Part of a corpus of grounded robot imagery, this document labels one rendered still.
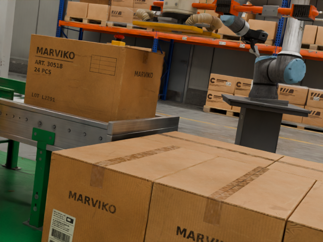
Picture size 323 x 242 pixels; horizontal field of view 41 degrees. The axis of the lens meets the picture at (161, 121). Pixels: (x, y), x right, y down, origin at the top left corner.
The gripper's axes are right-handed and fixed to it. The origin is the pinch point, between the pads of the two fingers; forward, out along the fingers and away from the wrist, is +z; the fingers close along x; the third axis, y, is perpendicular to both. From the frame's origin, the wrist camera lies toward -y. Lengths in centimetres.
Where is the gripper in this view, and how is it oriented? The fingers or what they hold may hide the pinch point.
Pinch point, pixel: (265, 46)
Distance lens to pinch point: 265.2
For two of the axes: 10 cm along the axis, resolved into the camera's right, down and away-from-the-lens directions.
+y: -6.1, -2.0, 7.7
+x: -4.0, 9.1, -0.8
